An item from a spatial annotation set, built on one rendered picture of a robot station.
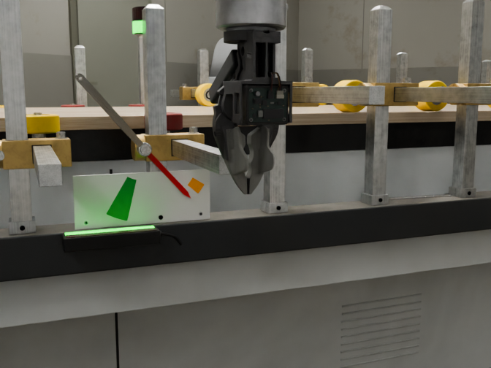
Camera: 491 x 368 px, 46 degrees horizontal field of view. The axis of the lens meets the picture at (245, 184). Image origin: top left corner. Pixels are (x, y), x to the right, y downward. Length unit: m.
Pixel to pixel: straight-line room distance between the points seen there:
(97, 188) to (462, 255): 0.91
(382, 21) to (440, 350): 1.01
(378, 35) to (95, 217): 0.70
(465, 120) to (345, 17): 7.98
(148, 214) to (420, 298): 0.93
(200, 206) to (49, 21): 4.88
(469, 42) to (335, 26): 8.02
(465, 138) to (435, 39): 7.44
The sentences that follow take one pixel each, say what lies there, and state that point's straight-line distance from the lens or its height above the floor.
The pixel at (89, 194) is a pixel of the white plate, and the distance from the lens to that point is 1.11.
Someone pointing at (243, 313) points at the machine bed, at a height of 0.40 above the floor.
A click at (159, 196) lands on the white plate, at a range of 1.13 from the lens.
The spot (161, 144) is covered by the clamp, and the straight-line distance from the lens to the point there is 1.12.
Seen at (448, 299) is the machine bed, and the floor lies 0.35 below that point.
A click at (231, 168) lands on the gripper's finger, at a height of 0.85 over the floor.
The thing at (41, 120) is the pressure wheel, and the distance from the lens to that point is 1.18.
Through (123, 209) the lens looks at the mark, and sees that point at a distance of 1.12.
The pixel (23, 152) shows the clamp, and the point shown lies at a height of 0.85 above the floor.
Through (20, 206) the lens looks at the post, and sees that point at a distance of 1.11.
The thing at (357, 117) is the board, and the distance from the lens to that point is 1.48.
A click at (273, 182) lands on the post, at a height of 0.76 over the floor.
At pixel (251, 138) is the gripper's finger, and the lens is 0.78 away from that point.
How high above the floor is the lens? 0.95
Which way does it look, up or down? 9 degrees down
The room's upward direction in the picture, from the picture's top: straight up
